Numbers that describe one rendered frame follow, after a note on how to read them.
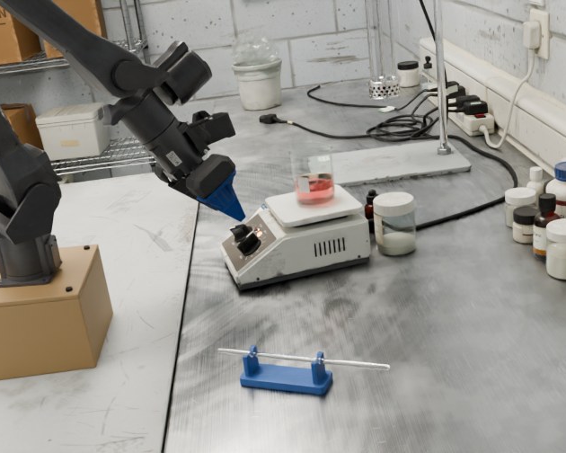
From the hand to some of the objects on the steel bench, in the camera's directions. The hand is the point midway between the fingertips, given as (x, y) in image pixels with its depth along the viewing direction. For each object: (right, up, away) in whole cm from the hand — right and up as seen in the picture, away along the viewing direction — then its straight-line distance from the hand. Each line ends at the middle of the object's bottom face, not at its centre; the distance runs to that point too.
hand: (215, 196), depth 106 cm
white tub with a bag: (+3, +30, +113) cm, 117 cm away
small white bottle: (+49, -2, +16) cm, 52 cm away
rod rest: (+10, -21, -21) cm, 31 cm away
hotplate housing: (+12, -9, +10) cm, 18 cm away
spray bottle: (+48, +31, +100) cm, 115 cm away
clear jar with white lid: (+26, -8, +9) cm, 29 cm away
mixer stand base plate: (+30, +8, +48) cm, 57 cm away
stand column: (+42, +10, +48) cm, 64 cm away
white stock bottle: (+50, -6, +4) cm, 51 cm away
